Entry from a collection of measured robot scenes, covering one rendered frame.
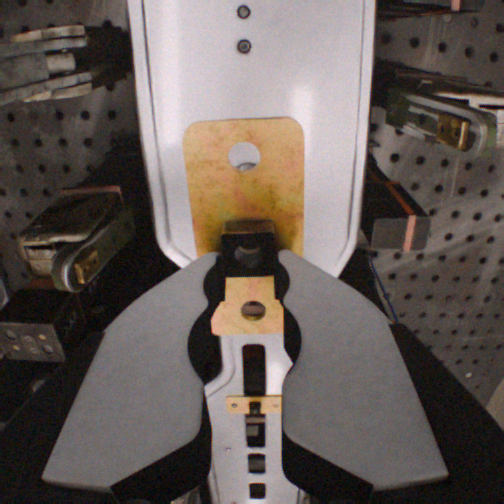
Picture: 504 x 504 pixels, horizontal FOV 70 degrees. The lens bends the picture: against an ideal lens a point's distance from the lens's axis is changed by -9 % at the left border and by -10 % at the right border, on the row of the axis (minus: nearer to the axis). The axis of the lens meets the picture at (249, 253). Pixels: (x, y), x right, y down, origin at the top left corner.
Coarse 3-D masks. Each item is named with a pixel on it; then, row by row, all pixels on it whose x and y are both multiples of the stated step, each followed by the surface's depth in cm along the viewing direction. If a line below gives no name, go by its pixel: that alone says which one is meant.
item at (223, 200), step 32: (192, 128) 12; (224, 128) 12; (256, 128) 12; (288, 128) 12; (192, 160) 12; (224, 160) 12; (288, 160) 12; (192, 192) 13; (224, 192) 13; (256, 192) 13; (288, 192) 13; (192, 224) 13; (224, 224) 13; (256, 224) 13; (288, 224) 13; (224, 256) 13; (256, 256) 14; (256, 288) 15; (224, 320) 15; (256, 320) 15
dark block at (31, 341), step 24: (24, 288) 40; (48, 288) 40; (96, 288) 46; (0, 312) 36; (24, 312) 36; (48, 312) 36; (72, 312) 38; (0, 336) 35; (24, 336) 35; (48, 336) 35; (72, 336) 38; (48, 360) 36
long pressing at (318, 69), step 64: (128, 0) 31; (192, 0) 31; (256, 0) 31; (320, 0) 31; (192, 64) 34; (256, 64) 34; (320, 64) 34; (320, 128) 37; (320, 192) 40; (192, 256) 44; (320, 256) 44; (256, 448) 62
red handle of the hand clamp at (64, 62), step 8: (48, 56) 27; (56, 56) 27; (64, 56) 27; (72, 56) 28; (48, 64) 27; (56, 64) 27; (64, 64) 27; (72, 64) 28; (48, 72) 27; (56, 72) 27; (64, 72) 28; (72, 72) 29
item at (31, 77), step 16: (0, 48) 20; (16, 48) 21; (32, 48) 23; (48, 48) 24; (64, 48) 26; (0, 64) 21; (16, 64) 23; (32, 64) 24; (0, 80) 22; (16, 80) 23; (32, 80) 25; (48, 80) 25; (64, 80) 27; (80, 80) 29; (0, 96) 21; (16, 96) 22
